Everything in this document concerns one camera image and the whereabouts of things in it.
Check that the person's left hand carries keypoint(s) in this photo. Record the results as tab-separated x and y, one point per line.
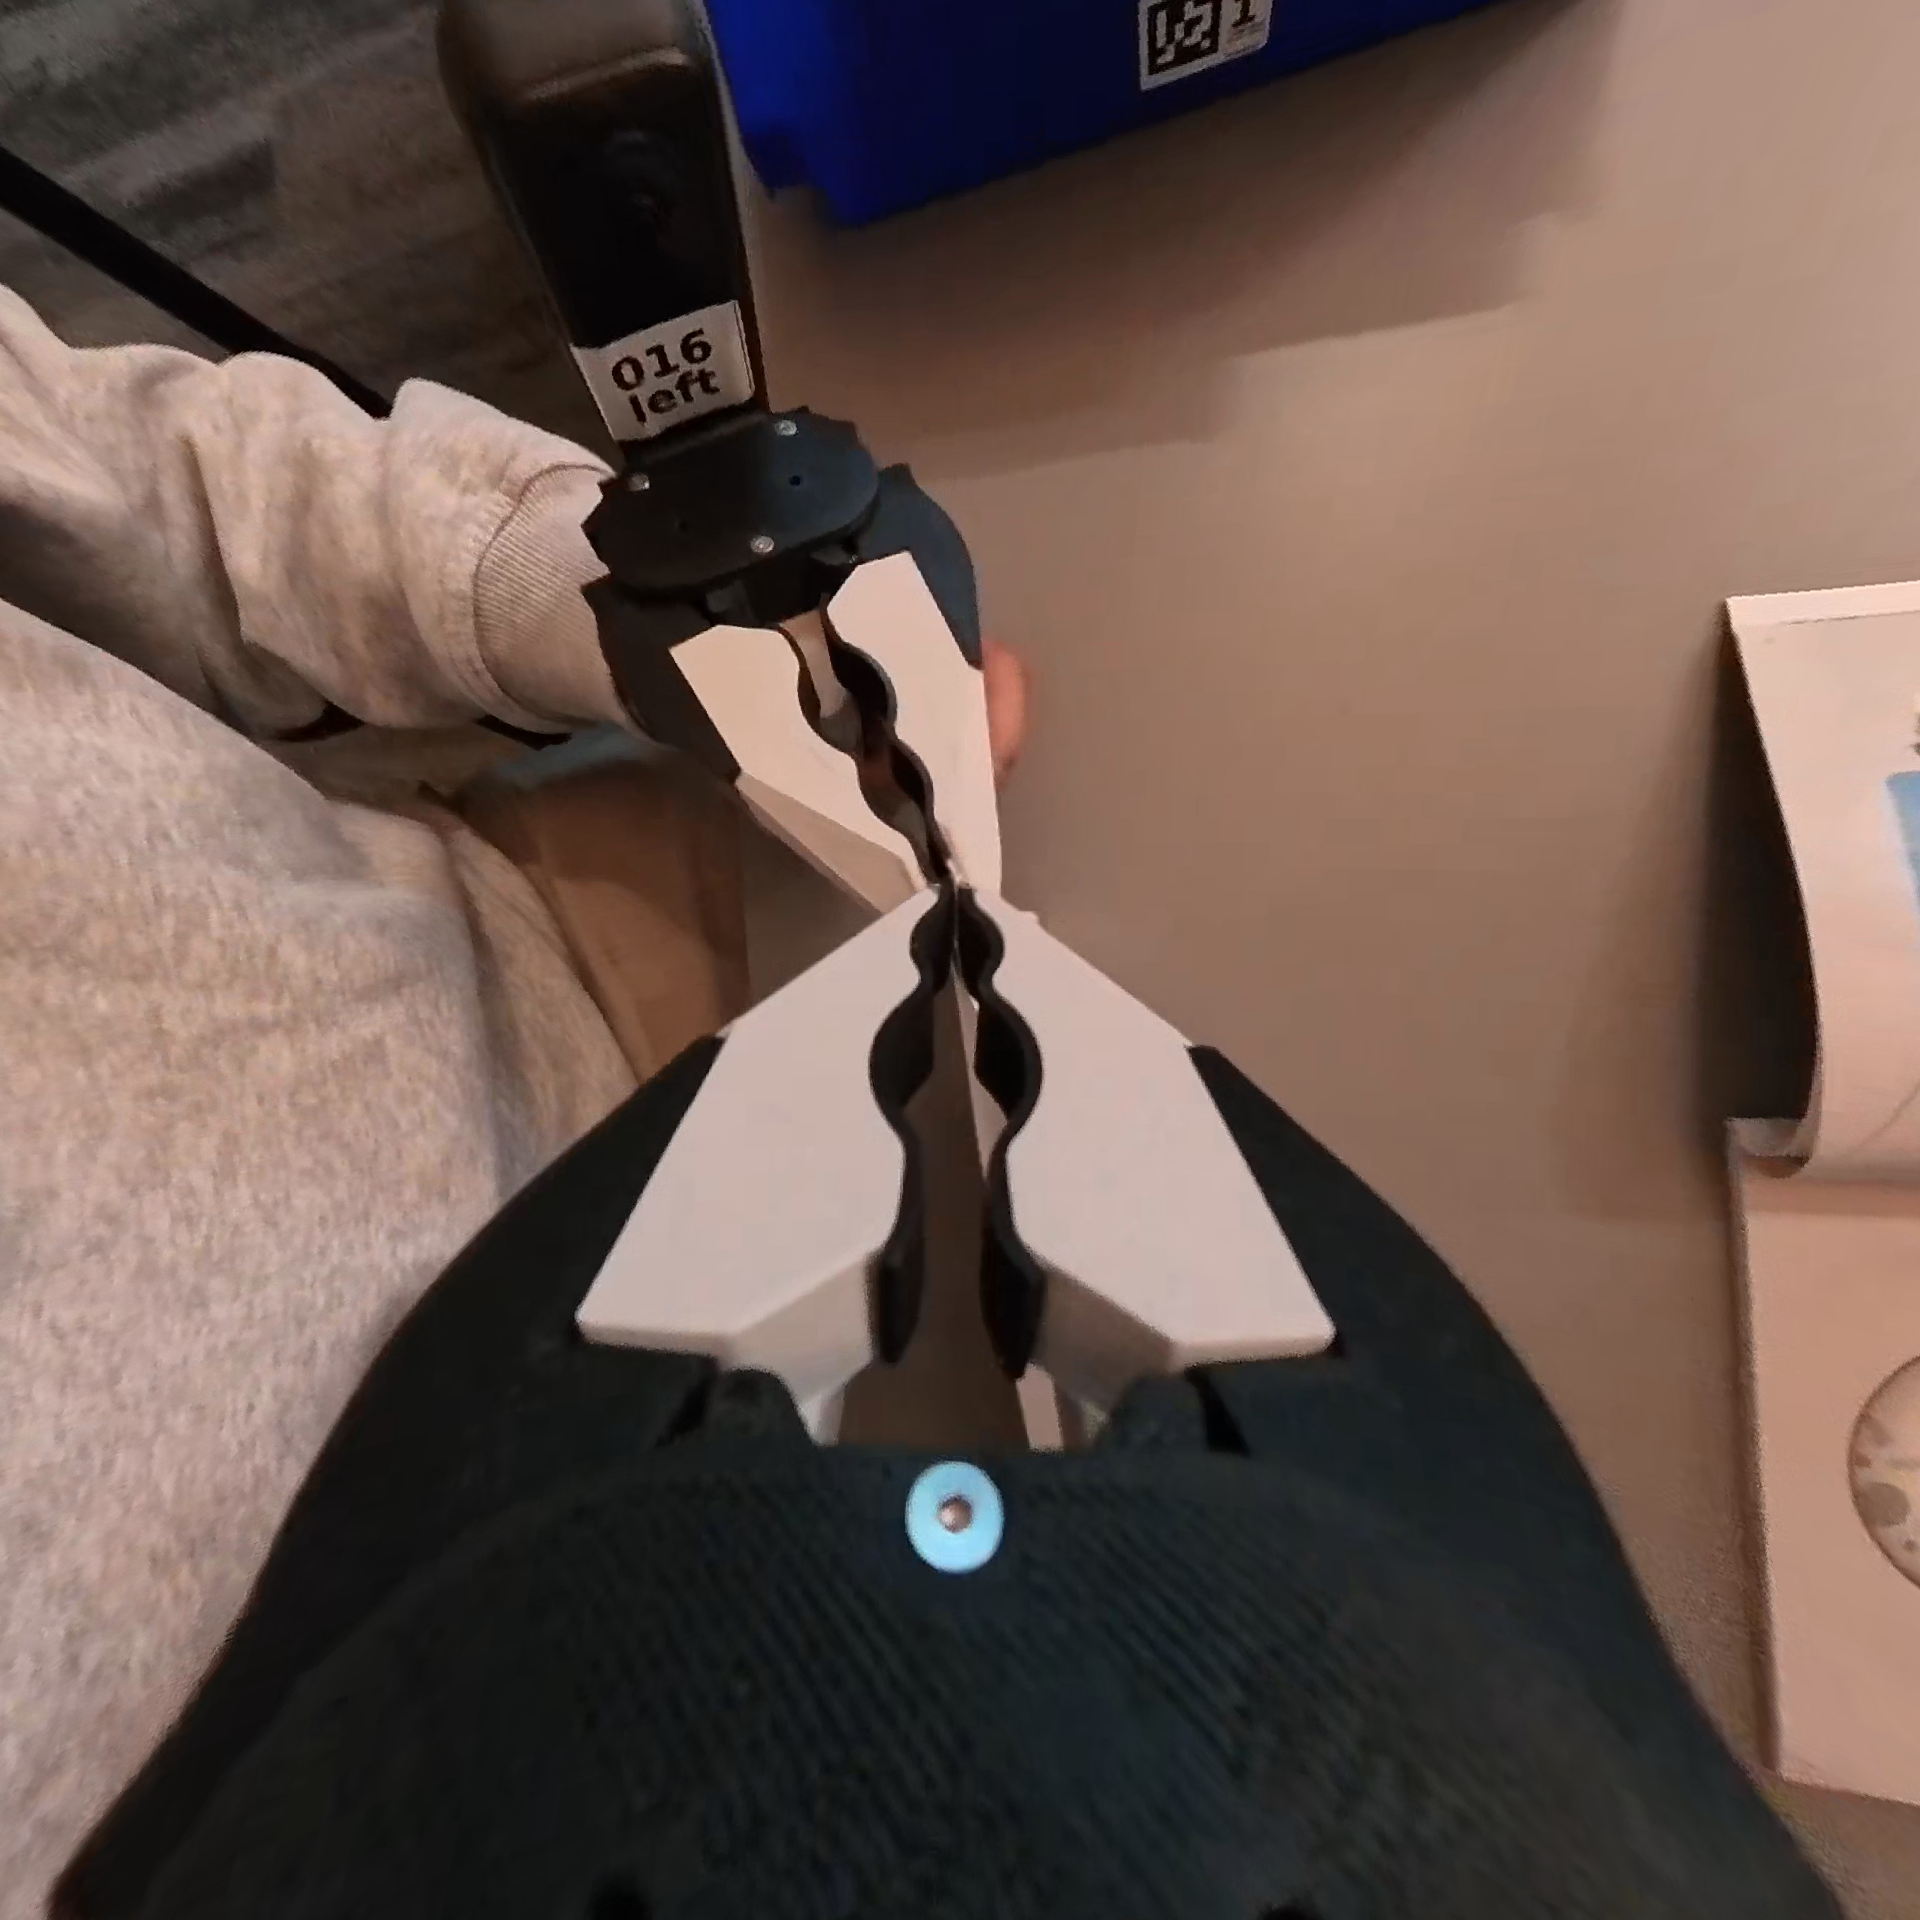
1010	705

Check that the blue plastic bin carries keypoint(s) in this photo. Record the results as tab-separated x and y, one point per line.
974	106

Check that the white instruction booklet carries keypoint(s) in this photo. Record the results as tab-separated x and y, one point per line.
1822	1499

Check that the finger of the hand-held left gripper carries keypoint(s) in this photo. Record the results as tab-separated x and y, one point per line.
945	705
765	720

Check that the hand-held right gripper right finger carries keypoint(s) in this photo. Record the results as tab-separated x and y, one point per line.
1154	1185

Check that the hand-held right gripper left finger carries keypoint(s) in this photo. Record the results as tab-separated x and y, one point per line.
750	1185

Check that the person's left forearm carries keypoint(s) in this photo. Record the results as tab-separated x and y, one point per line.
299	495

